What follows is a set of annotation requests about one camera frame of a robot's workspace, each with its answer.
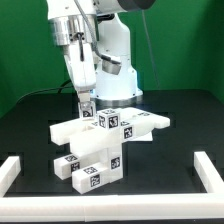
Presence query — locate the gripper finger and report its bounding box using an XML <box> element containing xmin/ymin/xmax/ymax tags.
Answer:
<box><xmin>78</xmin><ymin>91</ymin><xmax>90</xmax><ymax>103</ymax></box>

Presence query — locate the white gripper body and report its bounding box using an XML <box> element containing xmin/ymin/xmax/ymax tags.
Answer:
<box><xmin>64</xmin><ymin>42</ymin><xmax>96</xmax><ymax>92</ymax></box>

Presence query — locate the white tagged cube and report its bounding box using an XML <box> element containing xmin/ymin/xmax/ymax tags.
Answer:
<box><xmin>97</xmin><ymin>108</ymin><xmax>120</xmax><ymax>130</ymax></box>
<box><xmin>79</xmin><ymin>101</ymin><xmax>96</xmax><ymax>118</ymax></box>

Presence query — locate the white chair seat part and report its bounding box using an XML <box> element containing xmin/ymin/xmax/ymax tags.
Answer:
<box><xmin>86</xmin><ymin>145</ymin><xmax>123</xmax><ymax>185</ymax></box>

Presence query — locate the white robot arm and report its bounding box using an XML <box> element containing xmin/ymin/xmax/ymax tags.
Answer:
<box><xmin>46</xmin><ymin>0</ymin><xmax>156</xmax><ymax>106</ymax></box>

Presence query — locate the white U-shaped fence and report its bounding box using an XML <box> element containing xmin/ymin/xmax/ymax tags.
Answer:
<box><xmin>0</xmin><ymin>151</ymin><xmax>224</xmax><ymax>222</ymax></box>

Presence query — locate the black cable on table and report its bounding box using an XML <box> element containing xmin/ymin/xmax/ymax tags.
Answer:
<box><xmin>16</xmin><ymin>79</ymin><xmax>76</xmax><ymax>105</ymax></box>

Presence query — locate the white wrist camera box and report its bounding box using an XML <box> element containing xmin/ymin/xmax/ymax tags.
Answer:
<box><xmin>101</xmin><ymin>55</ymin><xmax>121</xmax><ymax>75</ymax></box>

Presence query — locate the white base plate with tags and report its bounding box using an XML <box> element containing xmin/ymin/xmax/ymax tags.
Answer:
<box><xmin>122</xmin><ymin>132</ymin><xmax>153</xmax><ymax>142</ymax></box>

